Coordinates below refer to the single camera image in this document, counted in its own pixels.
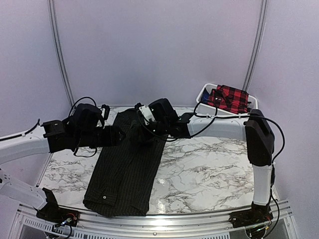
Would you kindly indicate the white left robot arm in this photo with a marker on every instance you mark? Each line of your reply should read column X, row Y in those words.
column 44, row 138

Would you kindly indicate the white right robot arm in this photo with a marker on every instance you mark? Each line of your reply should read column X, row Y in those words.
column 252, row 127

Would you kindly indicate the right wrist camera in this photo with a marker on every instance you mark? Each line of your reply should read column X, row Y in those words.
column 146, row 113

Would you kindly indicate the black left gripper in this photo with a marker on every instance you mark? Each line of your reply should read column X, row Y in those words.
column 112, row 138

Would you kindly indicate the white plastic bin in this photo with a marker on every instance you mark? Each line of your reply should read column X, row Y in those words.
column 202, row 108

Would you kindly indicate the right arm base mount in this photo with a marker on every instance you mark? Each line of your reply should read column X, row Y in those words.
column 255, row 215

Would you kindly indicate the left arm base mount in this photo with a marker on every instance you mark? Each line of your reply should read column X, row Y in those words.
column 52, row 212

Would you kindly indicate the black pinstriped long sleeve shirt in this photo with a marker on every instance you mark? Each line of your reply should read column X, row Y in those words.
column 123, row 177

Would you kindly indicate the blue plaid shirt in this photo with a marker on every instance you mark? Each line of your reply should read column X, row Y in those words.
column 205, row 96

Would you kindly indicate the aluminium corner post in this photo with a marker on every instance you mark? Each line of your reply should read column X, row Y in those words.
column 58, row 50
column 257, row 44

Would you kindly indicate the aluminium front frame rail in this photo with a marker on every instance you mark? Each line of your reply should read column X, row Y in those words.
column 207, row 225

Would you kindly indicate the right aluminium corner post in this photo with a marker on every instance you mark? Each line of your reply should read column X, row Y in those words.
column 257, row 44

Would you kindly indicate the red black plaid shirt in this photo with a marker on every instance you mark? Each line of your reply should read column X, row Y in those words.
column 229, row 99

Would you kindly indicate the left aluminium corner post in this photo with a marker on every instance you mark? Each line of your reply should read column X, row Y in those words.
column 58, row 50

